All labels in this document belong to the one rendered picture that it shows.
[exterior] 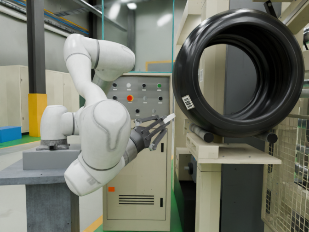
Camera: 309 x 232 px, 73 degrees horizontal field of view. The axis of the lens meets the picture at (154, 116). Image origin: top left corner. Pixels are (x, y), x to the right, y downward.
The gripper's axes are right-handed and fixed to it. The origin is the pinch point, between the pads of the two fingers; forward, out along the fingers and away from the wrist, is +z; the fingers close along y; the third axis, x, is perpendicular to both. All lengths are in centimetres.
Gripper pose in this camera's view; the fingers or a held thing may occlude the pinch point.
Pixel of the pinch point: (167, 119)
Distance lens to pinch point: 80.5
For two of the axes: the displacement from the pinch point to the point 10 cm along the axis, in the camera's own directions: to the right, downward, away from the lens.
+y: 4.9, 8.7, 0.6
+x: 5.9, -2.7, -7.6
